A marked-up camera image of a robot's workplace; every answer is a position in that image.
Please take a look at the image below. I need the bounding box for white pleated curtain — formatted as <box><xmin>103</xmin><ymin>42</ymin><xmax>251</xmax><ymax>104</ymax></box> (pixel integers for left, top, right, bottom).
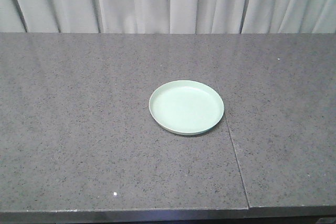
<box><xmin>1</xmin><ymin>0</ymin><xmax>335</xmax><ymax>34</ymax></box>

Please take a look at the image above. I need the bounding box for light green round plate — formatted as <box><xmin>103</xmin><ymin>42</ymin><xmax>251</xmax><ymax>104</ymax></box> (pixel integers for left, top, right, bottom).
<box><xmin>149</xmin><ymin>80</ymin><xmax>225</xmax><ymax>136</ymax></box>

